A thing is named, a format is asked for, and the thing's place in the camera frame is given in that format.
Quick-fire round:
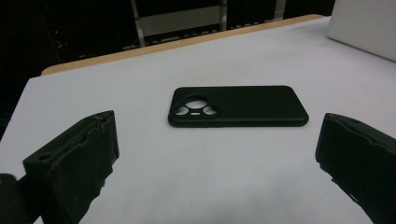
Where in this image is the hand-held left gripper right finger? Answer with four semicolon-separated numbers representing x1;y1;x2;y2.
314;112;396;224

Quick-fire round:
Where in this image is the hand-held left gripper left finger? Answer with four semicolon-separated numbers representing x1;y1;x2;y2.
22;109;120;224

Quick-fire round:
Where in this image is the black phone case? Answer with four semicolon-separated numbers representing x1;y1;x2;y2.
167;85;310;129

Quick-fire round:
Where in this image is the white rectangular box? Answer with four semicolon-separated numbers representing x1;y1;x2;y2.
326;0;396;63

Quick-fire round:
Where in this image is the white table mat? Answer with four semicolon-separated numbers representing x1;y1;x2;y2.
0;17;396;224

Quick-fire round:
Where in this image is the grey metal stand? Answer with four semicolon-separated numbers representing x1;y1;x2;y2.
130;0;228;49

